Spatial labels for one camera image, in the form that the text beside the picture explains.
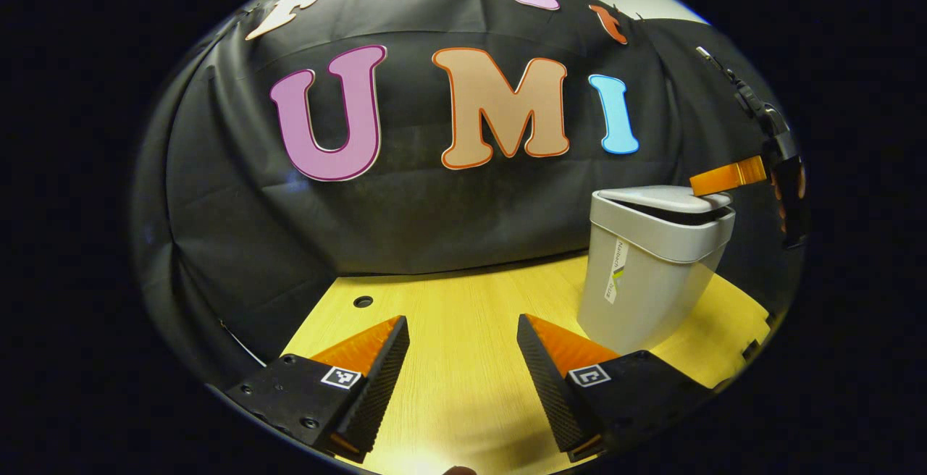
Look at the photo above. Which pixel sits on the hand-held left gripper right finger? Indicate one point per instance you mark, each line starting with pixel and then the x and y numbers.
pixel 554 395

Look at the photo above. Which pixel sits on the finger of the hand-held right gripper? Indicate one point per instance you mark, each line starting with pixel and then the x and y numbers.
pixel 728 176

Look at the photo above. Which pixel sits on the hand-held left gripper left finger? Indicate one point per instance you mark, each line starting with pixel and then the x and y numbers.
pixel 376 395

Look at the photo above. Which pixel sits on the grey desktop garbage bin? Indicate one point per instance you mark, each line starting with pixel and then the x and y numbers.
pixel 644 294

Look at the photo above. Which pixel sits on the black desk grommet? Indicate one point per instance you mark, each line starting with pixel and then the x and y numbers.
pixel 363 301

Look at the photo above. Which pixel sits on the black backdrop cloth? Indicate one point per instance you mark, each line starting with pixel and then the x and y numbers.
pixel 434 221

